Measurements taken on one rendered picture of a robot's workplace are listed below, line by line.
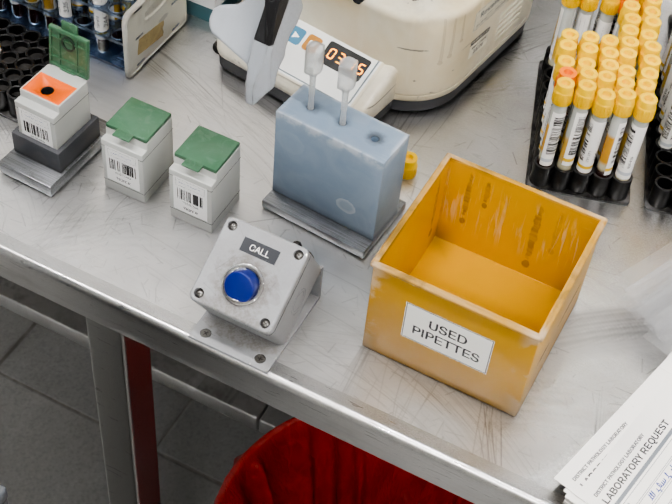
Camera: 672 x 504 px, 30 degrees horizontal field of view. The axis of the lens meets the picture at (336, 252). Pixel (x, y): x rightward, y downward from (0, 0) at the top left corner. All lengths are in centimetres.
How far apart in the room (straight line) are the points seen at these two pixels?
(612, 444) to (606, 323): 12
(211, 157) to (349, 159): 11
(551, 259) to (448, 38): 22
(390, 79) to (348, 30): 6
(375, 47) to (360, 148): 16
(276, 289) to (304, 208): 15
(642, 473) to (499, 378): 12
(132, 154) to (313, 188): 15
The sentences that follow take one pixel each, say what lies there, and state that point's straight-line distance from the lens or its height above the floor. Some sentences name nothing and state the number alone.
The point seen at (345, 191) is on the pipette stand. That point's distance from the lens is 101.
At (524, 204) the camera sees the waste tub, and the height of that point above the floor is 96.
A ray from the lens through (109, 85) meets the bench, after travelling 117.
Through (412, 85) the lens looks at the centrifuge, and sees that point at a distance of 113.
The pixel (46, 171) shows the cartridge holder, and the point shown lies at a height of 89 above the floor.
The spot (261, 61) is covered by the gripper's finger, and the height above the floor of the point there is 107.
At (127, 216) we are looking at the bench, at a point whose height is 87.
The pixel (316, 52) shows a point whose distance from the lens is 96.
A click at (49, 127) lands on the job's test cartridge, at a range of 105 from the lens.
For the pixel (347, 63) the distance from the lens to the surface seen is 95.
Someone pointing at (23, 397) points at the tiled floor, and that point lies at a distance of 202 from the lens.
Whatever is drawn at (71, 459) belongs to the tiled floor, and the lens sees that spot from 195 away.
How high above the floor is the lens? 165
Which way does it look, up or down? 49 degrees down
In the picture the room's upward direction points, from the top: 6 degrees clockwise
